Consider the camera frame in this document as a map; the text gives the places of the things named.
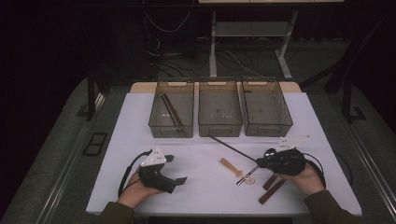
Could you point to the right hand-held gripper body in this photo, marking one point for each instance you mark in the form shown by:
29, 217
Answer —
288, 163

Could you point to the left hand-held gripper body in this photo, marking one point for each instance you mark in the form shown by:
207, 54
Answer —
153, 160

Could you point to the metal slotted spoon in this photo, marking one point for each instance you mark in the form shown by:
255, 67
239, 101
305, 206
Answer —
246, 176

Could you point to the smoky transparent plastic bin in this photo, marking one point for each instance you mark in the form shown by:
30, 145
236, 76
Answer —
172, 132
219, 132
266, 132

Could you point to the wooden spoon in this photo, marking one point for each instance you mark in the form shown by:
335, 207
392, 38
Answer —
230, 167

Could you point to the black chopstick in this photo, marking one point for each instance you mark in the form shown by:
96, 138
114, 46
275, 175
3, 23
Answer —
230, 147
168, 110

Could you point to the brown wooden chopstick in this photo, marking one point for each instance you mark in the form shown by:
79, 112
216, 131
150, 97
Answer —
173, 109

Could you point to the person's left hand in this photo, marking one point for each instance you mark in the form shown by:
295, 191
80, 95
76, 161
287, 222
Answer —
134, 193

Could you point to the black metal stand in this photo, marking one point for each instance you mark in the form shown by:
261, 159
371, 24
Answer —
346, 99
91, 99

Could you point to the black floor frame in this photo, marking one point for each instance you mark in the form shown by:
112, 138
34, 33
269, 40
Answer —
99, 133

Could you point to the metal floor rail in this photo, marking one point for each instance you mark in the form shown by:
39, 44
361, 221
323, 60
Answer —
370, 161
71, 155

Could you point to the white metal desk frame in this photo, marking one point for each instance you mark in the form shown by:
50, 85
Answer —
213, 46

